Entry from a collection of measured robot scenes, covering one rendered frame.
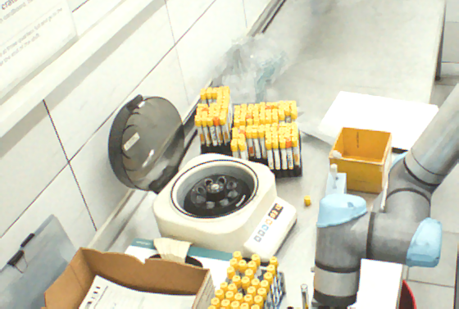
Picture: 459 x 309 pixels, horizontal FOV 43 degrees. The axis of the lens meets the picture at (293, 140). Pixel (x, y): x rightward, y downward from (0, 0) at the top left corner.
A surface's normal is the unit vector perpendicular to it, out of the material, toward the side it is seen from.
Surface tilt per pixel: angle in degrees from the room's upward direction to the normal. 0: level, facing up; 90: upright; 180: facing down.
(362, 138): 90
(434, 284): 0
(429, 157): 79
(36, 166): 90
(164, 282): 93
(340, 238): 60
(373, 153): 90
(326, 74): 0
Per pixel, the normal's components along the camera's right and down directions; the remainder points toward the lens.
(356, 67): -0.08, -0.80
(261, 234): 0.31, -0.64
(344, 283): 0.18, 0.14
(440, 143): -0.59, 0.37
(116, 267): -0.26, 0.56
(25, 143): 0.96, 0.10
